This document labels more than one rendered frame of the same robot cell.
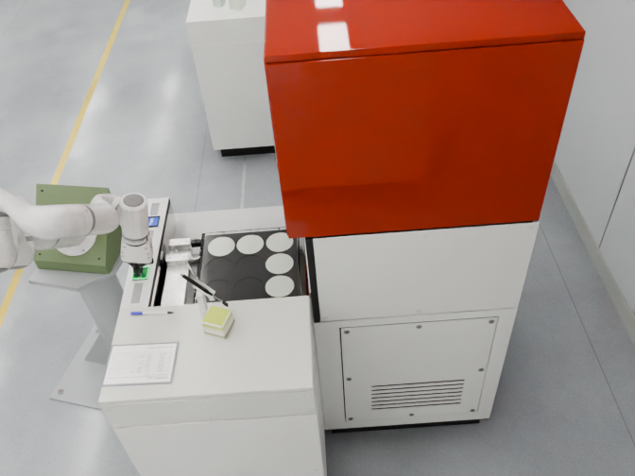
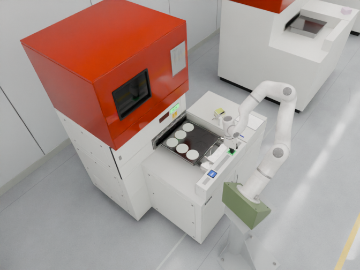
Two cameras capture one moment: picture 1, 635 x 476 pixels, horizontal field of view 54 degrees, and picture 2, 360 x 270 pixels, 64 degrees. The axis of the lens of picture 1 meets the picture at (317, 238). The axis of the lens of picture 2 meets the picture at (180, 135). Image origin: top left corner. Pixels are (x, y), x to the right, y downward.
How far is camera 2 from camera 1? 3.04 m
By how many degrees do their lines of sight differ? 80
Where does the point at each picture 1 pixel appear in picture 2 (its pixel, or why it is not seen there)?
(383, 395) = not seen: hidden behind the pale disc
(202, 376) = (233, 107)
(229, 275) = (200, 141)
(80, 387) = (264, 259)
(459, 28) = (131, 7)
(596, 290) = (64, 151)
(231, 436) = not seen: hidden behind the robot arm
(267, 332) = (207, 107)
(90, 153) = not seen: outside the picture
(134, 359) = (250, 122)
